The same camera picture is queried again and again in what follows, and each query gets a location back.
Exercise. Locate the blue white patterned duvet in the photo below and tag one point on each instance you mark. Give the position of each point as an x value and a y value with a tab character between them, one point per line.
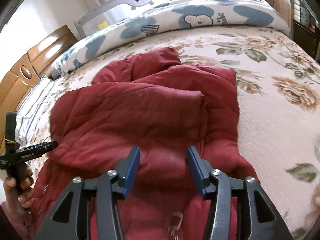
176	15

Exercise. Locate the dark side table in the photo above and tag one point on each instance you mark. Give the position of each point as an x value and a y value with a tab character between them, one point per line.
307	38

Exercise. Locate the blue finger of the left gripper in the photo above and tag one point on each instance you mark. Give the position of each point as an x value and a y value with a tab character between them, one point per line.
42	148

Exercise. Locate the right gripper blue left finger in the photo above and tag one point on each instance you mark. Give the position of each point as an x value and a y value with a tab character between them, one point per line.
69	218

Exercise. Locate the floral bed cover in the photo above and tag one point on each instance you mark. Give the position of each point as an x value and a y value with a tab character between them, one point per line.
278	97

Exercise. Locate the left hand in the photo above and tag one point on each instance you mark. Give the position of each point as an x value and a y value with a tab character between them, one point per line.
16	204

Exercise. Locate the red quilted down jacket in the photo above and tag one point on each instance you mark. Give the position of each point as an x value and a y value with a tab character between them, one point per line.
154	102

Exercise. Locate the pink sleeve forearm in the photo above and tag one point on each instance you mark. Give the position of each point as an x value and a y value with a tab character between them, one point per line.
20	222

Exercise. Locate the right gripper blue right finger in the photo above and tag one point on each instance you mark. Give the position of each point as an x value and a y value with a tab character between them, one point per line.
257	218

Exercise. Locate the grey bed guard rail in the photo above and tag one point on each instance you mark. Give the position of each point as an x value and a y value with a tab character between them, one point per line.
118	11

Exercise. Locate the wooden headboard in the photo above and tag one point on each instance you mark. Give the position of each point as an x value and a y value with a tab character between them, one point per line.
26	72

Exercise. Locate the striped pillow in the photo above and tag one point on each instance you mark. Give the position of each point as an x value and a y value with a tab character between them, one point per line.
32	120

